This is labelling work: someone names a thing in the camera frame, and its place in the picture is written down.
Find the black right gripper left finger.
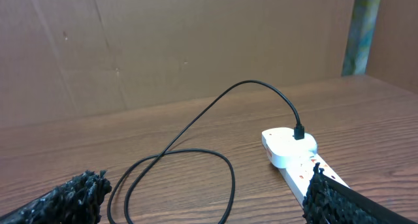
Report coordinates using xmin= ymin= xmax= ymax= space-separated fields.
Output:
xmin=1 ymin=170 xmax=112 ymax=224

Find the black USB charging cable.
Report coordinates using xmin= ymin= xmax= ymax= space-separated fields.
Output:
xmin=106 ymin=80 xmax=306 ymax=224

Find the white power extension strip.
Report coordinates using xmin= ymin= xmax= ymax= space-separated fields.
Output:
xmin=279 ymin=154 xmax=349 ymax=207

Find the colourful painted sheet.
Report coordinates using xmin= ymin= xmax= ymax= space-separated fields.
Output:
xmin=342 ymin=0 xmax=381 ymax=76

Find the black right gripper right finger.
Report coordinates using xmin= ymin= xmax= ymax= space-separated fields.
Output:
xmin=302 ymin=163 xmax=417 ymax=224

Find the white charger adapter plug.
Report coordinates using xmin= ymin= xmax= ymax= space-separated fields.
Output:
xmin=262 ymin=127 xmax=318 ymax=169

